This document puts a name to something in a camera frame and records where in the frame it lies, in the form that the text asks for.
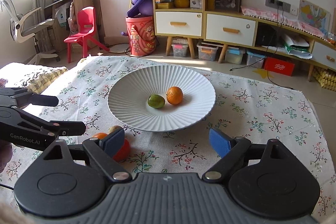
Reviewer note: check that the red tomato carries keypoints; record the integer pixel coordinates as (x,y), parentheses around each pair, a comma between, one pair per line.
(123,153)

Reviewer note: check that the white ribbed plate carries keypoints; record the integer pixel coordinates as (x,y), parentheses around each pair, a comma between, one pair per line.
(127,100)

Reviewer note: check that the clear storage bin blue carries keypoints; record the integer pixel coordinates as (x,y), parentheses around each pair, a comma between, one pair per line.
(254,59)

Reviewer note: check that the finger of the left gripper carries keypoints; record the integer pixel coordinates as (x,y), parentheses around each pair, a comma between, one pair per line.
(21,97)
(17,121)

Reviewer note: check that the smooth orange tomato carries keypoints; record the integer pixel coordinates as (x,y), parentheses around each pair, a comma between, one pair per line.
(100,135)

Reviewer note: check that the white office chair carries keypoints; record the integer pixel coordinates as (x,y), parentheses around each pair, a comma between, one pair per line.
(21,34)

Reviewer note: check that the purple exercise ball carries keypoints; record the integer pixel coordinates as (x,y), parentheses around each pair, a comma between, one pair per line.
(140,8)

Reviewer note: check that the red plastic chair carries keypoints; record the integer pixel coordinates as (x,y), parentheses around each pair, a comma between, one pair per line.
(86,21)

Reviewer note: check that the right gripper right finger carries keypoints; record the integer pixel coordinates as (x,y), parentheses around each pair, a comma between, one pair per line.
(232,152)

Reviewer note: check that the colourful map poster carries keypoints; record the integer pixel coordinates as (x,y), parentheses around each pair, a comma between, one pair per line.
(313,15)

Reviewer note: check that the wall power strip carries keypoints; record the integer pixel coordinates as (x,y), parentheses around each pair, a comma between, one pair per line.
(276,4)

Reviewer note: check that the green lime fruit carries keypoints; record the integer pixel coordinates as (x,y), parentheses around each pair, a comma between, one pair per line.
(156,101)

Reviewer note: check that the long low tv cabinet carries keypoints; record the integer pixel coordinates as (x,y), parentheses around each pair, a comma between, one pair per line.
(262,35)

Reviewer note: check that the red decorated bucket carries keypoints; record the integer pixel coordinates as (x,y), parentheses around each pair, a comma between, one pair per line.
(141,34)

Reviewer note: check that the floral tablecloth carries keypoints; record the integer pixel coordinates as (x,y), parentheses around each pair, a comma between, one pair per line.
(243,107)

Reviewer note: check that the wooden desk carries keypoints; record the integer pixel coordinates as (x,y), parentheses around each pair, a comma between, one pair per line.
(60,33)

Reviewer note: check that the clear storage bin orange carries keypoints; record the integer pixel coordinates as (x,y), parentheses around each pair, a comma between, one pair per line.
(206,52)

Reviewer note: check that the checkered cushion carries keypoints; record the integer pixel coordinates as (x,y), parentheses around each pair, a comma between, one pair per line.
(36,78)

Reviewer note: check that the pale brown kiwi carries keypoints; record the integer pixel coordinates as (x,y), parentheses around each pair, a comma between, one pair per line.
(113,129)

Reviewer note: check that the red storage box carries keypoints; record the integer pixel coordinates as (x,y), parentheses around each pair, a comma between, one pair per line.
(279,66)

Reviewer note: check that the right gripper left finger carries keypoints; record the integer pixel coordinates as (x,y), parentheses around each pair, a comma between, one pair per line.
(100,153)

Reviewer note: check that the textured orange mandarin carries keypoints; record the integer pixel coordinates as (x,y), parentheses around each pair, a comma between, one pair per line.
(174,95)

